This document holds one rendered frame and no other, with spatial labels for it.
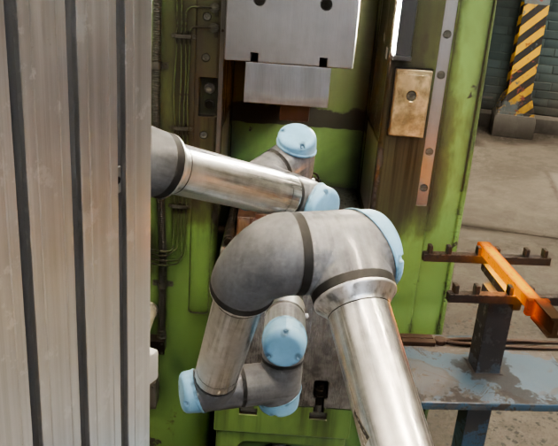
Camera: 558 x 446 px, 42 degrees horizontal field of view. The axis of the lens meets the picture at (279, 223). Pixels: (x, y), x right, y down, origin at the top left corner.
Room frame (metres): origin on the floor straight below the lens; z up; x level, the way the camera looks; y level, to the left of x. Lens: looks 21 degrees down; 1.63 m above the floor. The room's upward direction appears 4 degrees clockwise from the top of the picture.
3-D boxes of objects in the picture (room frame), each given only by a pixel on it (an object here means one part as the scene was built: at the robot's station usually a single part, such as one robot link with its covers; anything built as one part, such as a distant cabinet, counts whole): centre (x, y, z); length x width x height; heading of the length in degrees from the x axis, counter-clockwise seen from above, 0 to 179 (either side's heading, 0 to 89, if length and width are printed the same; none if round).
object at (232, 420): (1.91, -0.05, 0.23); 0.55 x 0.37 x 0.47; 1
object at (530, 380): (1.51, -0.52, 0.70); 0.40 x 0.30 x 0.02; 95
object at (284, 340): (1.11, -0.02, 0.98); 0.11 x 0.08 x 0.09; 0
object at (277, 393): (1.11, -0.01, 0.89); 0.11 x 0.08 x 0.11; 109
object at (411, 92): (1.82, -0.31, 1.27); 0.09 x 0.02 x 0.17; 91
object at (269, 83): (1.90, 0.01, 1.32); 0.42 x 0.20 x 0.10; 1
